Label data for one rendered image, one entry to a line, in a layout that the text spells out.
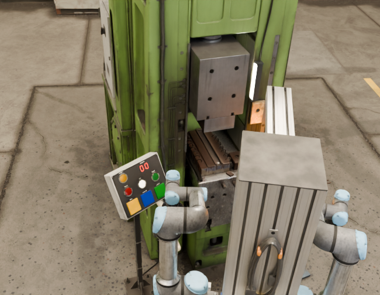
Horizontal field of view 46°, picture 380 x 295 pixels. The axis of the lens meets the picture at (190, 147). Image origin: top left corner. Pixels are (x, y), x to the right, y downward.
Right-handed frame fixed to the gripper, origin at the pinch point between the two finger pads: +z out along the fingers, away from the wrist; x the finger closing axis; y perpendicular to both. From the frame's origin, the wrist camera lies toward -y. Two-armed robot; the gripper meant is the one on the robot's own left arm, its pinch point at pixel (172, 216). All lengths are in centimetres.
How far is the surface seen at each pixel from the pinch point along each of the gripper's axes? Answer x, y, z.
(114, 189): -33.3, 2.9, -18.5
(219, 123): 21, -45, -39
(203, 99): 10, -40, -58
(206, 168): 15.1, -42.3, -4.5
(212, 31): 12, -56, -92
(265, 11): 40, -70, -101
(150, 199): -14.4, -5.4, -6.6
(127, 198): -26.0, 2.0, -12.6
